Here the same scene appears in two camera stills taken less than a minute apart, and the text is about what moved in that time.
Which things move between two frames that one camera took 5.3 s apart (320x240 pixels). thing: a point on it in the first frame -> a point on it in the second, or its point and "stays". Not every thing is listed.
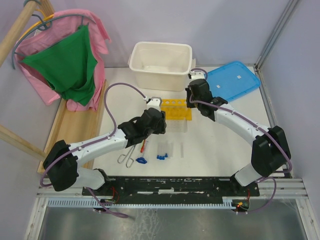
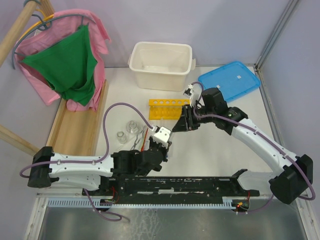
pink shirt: x=63 y=23 stays
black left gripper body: x=160 y=128 -> x=153 y=144
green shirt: x=67 y=64 stays
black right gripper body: x=189 y=104 -> x=188 y=111
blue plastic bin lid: x=231 y=81 stays
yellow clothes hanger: x=45 y=18 stays
